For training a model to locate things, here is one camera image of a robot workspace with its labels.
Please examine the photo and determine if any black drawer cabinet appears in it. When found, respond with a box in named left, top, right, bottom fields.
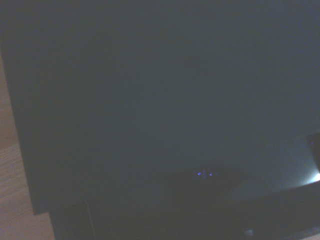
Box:
left=0, top=0, right=320, bottom=240

